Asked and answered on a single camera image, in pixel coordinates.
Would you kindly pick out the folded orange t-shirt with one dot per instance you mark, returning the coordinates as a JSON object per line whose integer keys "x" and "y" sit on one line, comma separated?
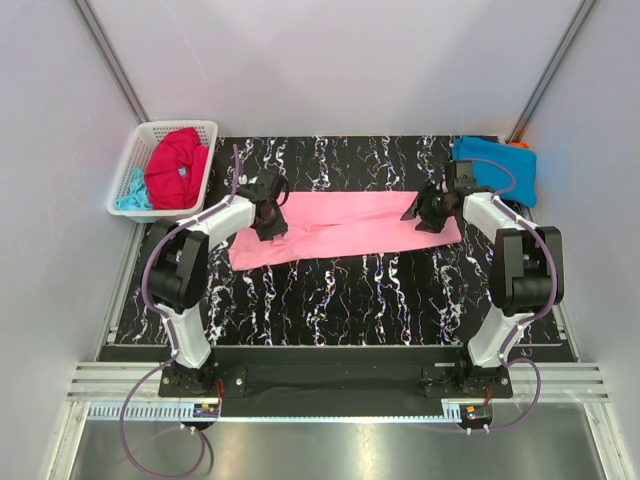
{"x": 520, "y": 145}

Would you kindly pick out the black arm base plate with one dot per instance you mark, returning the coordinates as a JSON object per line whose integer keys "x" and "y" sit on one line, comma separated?
{"x": 312, "y": 382}

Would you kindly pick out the folded blue t-shirt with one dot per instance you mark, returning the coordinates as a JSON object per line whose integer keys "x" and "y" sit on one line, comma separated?
{"x": 510, "y": 170}

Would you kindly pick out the red t-shirt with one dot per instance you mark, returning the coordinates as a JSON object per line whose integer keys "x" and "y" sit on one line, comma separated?
{"x": 174, "y": 174}

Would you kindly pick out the light blue garment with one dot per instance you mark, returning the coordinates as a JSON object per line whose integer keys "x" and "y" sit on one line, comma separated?
{"x": 137, "y": 198}

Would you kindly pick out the aluminium frame rail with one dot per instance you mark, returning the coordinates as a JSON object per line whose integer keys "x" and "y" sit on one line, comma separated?
{"x": 119, "y": 390}

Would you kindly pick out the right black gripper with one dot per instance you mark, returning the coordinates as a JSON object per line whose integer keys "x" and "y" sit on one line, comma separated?
{"x": 428, "y": 224}

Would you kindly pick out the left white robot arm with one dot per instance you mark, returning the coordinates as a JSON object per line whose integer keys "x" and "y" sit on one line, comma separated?
{"x": 174, "y": 279}

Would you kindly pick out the right aluminium corner post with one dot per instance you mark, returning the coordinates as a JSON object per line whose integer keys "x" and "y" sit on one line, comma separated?
{"x": 580, "y": 18}

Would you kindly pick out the aluminium corner post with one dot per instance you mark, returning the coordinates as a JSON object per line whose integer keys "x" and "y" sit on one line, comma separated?
{"x": 109, "y": 56}
{"x": 580, "y": 18}

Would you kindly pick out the pink t-shirt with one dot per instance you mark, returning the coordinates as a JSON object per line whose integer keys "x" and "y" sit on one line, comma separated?
{"x": 323, "y": 225}

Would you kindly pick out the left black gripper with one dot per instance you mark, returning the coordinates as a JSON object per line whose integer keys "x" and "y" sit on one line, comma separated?
{"x": 279, "y": 227}

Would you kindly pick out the white plastic laundry basket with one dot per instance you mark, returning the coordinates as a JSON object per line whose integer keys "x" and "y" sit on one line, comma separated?
{"x": 136, "y": 156}

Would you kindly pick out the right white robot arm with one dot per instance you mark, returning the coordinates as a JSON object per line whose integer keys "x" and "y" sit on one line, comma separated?
{"x": 526, "y": 274}

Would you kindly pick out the black marble pattern mat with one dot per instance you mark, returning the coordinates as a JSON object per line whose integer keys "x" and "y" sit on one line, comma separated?
{"x": 427, "y": 297}

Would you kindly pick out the left aluminium corner post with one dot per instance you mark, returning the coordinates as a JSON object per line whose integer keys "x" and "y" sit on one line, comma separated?
{"x": 109, "y": 56}

